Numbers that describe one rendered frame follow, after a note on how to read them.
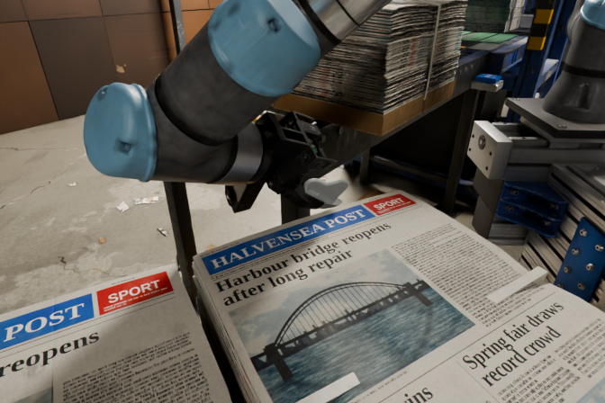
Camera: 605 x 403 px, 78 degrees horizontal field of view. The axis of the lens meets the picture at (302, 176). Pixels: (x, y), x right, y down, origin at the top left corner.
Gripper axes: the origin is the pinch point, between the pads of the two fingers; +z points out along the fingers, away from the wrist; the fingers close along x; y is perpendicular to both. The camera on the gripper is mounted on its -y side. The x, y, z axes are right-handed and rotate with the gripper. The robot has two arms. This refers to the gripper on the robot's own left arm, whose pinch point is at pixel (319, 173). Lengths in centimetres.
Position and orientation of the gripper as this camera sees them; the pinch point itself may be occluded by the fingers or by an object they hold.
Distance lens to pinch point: 58.6
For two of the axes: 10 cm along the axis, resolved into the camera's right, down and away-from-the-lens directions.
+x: -4.2, -8.5, 3.3
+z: 5.5, 0.6, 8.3
